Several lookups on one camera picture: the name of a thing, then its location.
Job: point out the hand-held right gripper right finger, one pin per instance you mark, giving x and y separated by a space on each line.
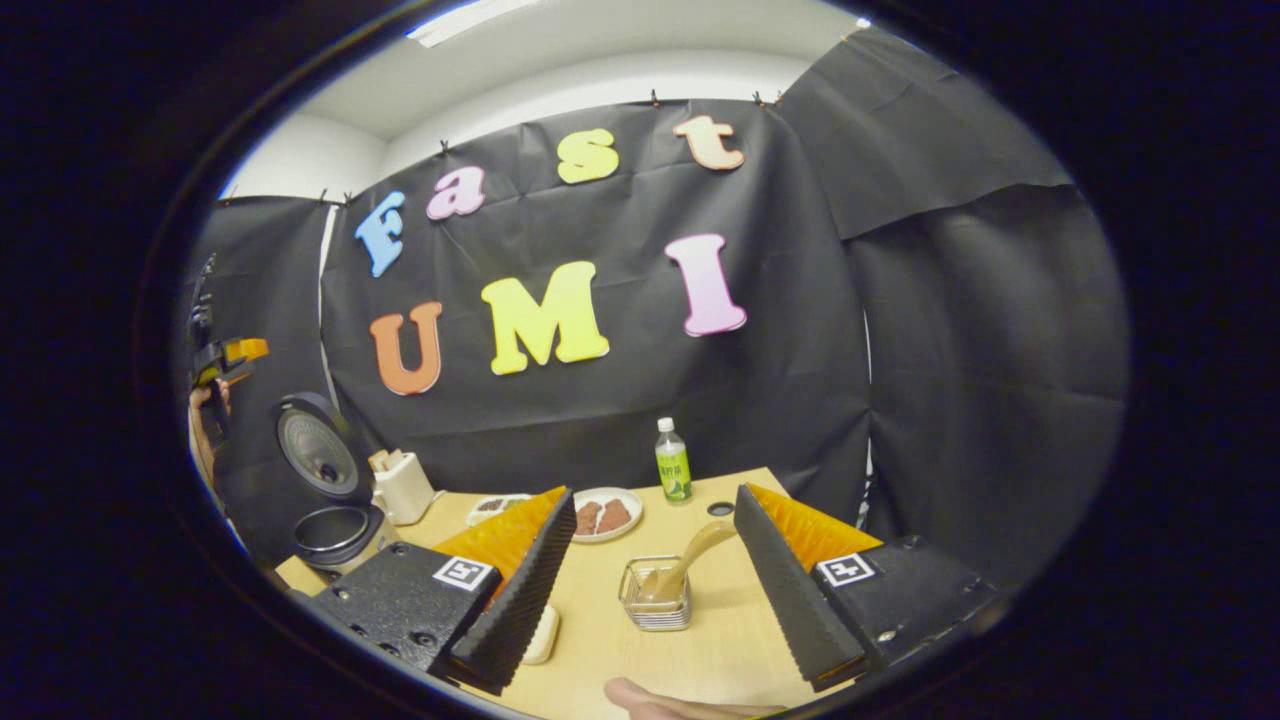
790 600

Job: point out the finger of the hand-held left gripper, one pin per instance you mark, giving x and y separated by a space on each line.
245 352

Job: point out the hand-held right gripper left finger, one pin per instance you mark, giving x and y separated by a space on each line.
520 600

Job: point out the white rice container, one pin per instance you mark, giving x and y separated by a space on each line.
542 635

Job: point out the wooden spoon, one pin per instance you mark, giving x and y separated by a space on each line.
690 555

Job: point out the dark grey rice cooker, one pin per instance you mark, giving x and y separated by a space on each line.
335 530

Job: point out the white divided bean dish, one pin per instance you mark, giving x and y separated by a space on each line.
490 508

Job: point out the brown meat piece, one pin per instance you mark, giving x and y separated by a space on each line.
614 515
588 518

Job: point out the white round plate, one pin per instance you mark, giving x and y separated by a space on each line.
630 500

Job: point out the white toaster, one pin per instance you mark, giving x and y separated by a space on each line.
405 495

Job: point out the toast slice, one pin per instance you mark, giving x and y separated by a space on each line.
378 463
398 458

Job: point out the green drink bottle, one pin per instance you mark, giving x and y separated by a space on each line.
673 465

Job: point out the large ceiling light panel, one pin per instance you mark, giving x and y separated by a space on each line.
470 22

